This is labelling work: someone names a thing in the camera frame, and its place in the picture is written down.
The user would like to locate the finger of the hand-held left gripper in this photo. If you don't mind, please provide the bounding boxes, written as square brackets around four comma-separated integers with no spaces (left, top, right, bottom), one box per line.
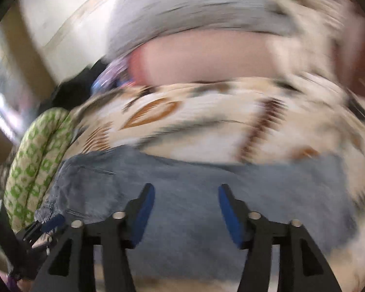
[17,214,66,241]

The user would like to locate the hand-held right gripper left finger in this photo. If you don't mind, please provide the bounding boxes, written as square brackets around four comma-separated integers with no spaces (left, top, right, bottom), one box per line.
[30,183,155,292]

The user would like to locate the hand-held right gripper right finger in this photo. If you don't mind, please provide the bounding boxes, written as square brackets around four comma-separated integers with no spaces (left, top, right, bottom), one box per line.
[218,184,343,292]

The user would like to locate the grey-blue denim pants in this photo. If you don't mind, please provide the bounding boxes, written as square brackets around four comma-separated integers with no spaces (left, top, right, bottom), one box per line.
[35,146,358,280]

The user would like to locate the green and white patterned quilt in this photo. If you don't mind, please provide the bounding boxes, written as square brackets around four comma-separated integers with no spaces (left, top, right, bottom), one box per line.
[3,108,75,233]

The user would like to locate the cream leaf-print blanket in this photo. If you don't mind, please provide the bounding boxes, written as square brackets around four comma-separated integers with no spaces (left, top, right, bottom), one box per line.
[68,73,365,292]

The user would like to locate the black cloth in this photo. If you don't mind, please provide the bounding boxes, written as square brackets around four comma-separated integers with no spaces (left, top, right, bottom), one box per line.
[53,58,110,113]

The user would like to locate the clear plastic bag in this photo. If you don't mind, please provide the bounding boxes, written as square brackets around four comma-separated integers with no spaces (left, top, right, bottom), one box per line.
[91,56,134,95]

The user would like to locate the pink bolster cushion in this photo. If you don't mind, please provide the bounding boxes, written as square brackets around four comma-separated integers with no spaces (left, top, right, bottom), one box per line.
[129,29,311,87]

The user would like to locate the pink sofa backrest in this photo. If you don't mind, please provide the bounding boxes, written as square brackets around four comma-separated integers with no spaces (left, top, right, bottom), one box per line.
[331,0,365,95]

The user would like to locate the grey quilted pillow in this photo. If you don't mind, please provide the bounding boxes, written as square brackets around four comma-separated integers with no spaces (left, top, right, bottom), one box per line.
[106,0,295,58]

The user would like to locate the white crumpled cloth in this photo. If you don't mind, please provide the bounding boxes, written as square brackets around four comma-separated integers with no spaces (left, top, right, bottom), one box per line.
[262,0,353,80]

